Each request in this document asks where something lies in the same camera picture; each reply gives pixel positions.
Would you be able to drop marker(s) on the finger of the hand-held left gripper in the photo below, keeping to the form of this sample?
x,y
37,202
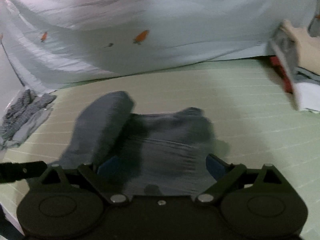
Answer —
x,y
22,171

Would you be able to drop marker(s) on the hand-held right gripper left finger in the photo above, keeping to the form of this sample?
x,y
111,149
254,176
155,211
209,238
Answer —
x,y
107,166

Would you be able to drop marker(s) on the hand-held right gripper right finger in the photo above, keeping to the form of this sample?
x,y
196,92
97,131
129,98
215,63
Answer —
x,y
216,166

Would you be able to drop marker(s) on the checkered shirt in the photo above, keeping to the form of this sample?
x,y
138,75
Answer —
x,y
15,120

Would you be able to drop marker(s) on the blue-grey garment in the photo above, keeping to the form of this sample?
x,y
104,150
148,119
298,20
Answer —
x,y
162,142

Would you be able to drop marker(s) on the green grid bed sheet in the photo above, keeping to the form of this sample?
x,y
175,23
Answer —
x,y
250,142

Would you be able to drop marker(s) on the light grey cloth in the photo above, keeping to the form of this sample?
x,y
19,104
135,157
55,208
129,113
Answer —
x,y
32,127

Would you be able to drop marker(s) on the white cloth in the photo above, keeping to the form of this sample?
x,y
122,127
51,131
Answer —
x,y
310,97

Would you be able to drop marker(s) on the folded grey garment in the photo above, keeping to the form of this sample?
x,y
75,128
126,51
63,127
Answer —
x,y
310,76

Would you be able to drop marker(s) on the carrot printed light blanket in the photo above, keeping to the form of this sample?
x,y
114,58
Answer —
x,y
175,30

